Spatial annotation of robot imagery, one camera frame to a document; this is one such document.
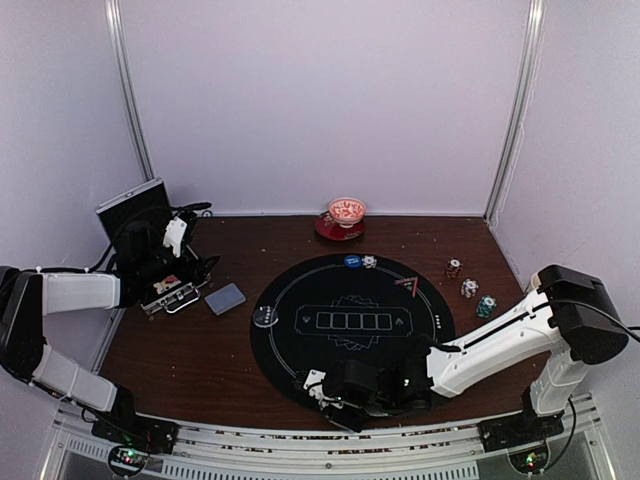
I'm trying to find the dark red saucer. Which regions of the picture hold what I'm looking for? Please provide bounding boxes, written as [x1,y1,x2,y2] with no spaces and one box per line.
[314,211,366,242]

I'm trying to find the black round poker mat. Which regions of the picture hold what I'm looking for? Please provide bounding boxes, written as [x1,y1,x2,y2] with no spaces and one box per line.
[250,253,456,409]

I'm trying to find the orange black poker chip stack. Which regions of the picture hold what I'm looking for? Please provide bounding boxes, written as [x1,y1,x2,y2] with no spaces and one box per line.
[445,258,462,279]

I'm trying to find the red white patterned bowl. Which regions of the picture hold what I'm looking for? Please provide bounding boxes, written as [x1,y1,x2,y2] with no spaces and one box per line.
[328,197,367,228]

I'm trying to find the red black triangle marker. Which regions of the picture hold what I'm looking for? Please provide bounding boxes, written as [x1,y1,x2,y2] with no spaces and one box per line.
[395,276,419,297]

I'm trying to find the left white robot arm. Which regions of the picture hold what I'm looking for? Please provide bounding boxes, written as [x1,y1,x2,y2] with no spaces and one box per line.
[1,202,219,444]

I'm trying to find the blue cream poker chip stack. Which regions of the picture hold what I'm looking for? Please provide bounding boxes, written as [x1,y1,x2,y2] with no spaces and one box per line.
[460,278,479,299]

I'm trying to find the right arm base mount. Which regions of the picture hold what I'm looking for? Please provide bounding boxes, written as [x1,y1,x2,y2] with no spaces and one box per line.
[478,414,564,476]

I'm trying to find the grey playing card deck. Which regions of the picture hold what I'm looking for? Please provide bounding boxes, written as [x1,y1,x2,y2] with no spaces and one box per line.
[205,283,246,316]

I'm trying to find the grey dealer button disc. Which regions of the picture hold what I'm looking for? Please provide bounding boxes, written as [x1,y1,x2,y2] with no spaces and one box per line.
[252,306,279,329]

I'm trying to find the green poker chip stack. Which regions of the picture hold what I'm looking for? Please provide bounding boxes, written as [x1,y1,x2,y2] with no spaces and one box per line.
[476,295,497,319]

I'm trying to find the blue cream chips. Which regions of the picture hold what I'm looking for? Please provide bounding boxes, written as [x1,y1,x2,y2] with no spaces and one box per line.
[361,255,377,269]

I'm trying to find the blue small blind button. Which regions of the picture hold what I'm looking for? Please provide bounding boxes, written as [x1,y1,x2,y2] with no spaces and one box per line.
[344,254,362,269]

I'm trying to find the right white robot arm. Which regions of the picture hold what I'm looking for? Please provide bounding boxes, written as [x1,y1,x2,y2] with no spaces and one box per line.
[303,265,639,442]

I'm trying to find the aluminium poker case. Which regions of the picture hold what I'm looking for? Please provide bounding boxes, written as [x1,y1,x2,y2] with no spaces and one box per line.
[94,178,210,316]

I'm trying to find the front aluminium rail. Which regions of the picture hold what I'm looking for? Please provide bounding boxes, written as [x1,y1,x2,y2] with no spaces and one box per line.
[37,417,619,480]

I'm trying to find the right aluminium frame post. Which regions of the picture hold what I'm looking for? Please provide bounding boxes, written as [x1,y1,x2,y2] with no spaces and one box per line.
[483,0,547,228]

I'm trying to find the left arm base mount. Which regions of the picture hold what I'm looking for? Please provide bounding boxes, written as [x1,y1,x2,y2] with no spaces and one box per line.
[88,415,179,478]

